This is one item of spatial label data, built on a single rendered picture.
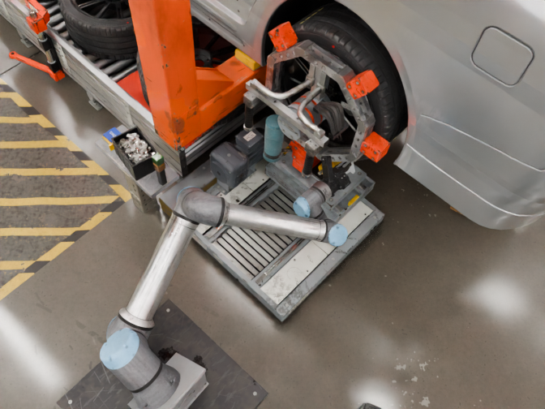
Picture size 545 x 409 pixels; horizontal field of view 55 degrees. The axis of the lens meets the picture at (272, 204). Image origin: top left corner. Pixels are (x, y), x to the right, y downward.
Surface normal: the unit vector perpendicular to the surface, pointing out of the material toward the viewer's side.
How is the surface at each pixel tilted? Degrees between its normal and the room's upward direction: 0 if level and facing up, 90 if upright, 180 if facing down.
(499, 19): 81
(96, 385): 0
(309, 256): 0
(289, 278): 0
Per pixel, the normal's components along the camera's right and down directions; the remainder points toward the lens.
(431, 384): 0.06, -0.52
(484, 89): -0.69, 0.59
